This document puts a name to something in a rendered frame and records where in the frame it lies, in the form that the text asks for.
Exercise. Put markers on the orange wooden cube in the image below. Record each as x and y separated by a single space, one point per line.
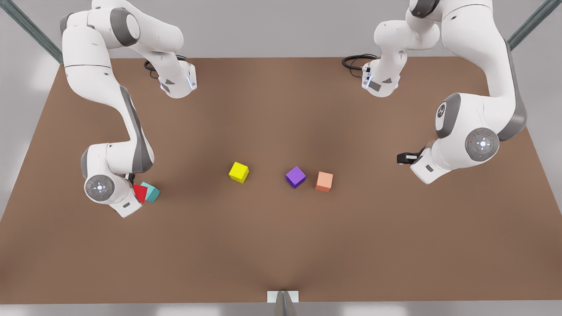
324 181

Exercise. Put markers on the purple wooden cube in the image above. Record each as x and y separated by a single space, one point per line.
295 177

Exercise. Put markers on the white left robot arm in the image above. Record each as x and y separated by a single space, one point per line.
474 52

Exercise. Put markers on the red wooden cube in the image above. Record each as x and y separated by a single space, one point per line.
140 193

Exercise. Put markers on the teal wooden cube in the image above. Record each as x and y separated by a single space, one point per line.
153 193

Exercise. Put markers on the silver frame post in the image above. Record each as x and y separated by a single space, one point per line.
285 307
30 30
533 21

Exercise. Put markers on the yellow wooden cube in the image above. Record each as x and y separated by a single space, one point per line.
238 172

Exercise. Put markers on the white post foot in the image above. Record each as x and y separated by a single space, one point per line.
271 296

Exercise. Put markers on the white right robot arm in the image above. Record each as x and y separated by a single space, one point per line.
88 70

